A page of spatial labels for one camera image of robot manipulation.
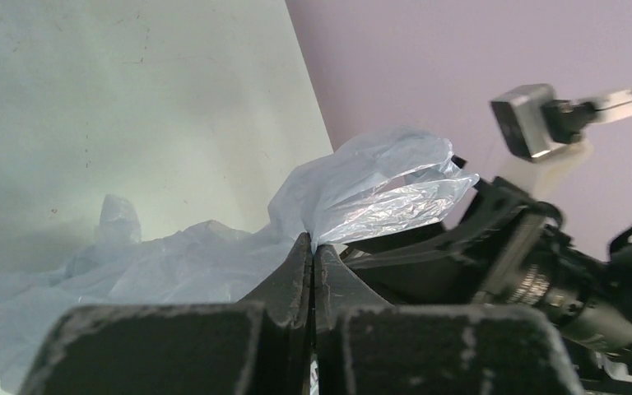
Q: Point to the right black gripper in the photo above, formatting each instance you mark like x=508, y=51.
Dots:
x=508, y=249

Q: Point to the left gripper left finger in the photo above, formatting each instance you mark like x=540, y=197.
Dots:
x=260, y=344

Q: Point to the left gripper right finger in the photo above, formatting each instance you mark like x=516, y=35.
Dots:
x=365, y=345

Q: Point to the light blue plastic trash bag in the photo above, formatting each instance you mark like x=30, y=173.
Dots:
x=376, y=184

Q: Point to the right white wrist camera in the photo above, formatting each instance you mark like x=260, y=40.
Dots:
x=546, y=135

